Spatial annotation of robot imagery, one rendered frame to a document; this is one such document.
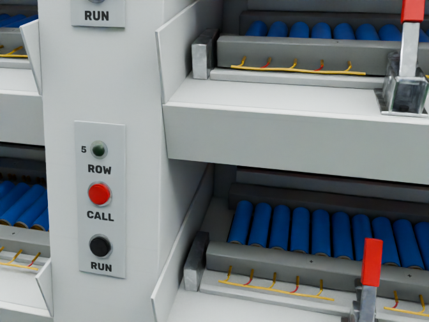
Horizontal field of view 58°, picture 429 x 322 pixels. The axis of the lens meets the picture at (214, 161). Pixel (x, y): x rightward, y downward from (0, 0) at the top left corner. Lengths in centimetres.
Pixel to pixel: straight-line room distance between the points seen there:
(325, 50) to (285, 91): 5
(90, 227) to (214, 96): 14
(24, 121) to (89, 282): 14
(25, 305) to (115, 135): 19
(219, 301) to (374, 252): 14
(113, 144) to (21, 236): 18
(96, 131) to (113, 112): 2
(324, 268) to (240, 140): 15
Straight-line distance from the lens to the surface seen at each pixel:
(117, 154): 29
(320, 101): 28
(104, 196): 30
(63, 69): 31
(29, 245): 43
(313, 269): 36
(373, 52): 33
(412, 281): 38
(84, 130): 30
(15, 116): 35
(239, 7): 47
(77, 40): 30
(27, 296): 41
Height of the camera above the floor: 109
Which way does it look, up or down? 13 degrees down
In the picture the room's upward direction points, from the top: 3 degrees clockwise
